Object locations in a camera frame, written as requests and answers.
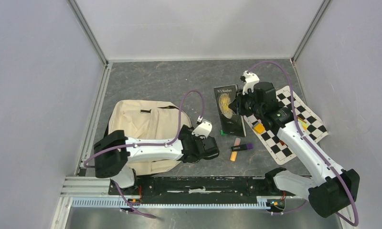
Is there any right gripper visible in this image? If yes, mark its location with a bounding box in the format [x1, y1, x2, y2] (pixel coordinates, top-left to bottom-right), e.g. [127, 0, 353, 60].
[229, 87, 264, 117]

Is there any black gold book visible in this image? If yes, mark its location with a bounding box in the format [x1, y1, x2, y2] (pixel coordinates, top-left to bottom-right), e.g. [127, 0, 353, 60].
[214, 84, 246, 137]

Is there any beige canvas backpack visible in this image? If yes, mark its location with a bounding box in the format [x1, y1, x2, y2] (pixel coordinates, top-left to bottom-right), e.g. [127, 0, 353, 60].
[104, 100, 192, 176]

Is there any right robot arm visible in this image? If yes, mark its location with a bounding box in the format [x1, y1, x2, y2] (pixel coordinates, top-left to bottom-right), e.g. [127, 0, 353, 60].
[229, 82, 360, 218]

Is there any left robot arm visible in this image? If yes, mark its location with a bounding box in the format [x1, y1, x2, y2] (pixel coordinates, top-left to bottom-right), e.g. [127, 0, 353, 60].
[93, 125, 220, 194]

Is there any orange highlighter pen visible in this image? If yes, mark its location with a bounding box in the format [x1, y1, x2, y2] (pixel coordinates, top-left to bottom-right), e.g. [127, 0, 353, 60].
[230, 151, 238, 162]

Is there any purple highlighter pen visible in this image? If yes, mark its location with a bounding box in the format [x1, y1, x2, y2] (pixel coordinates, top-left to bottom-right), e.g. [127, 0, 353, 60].
[231, 143, 254, 152]

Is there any colourful toy block pile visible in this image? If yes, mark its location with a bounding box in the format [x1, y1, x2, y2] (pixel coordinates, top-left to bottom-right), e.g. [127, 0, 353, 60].
[297, 117, 309, 130]

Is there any black white chessboard mat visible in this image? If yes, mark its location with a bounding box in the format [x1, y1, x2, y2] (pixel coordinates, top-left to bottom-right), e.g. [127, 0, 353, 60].
[244, 86, 328, 165]

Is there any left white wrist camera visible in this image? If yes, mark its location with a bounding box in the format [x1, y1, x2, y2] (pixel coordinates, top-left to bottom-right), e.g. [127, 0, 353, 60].
[191, 115, 212, 138]

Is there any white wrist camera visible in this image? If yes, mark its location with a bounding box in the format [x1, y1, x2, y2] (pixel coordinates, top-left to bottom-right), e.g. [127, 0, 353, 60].
[191, 115, 212, 138]
[241, 71, 260, 95]

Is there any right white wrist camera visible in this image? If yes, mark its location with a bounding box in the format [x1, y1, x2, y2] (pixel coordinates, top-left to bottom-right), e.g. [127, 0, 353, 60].
[241, 71, 260, 95]

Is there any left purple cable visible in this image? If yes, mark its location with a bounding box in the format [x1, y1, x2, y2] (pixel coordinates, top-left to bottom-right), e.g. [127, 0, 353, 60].
[83, 90, 206, 219]

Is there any purple cable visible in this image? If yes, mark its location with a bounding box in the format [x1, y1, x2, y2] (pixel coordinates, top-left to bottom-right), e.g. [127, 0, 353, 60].
[246, 61, 359, 227]
[83, 90, 206, 219]

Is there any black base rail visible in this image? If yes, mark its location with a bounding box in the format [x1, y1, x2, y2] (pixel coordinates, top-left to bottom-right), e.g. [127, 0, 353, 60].
[108, 176, 292, 209]

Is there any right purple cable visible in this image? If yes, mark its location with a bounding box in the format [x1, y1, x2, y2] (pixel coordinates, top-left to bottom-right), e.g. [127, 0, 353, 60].
[246, 61, 359, 227]

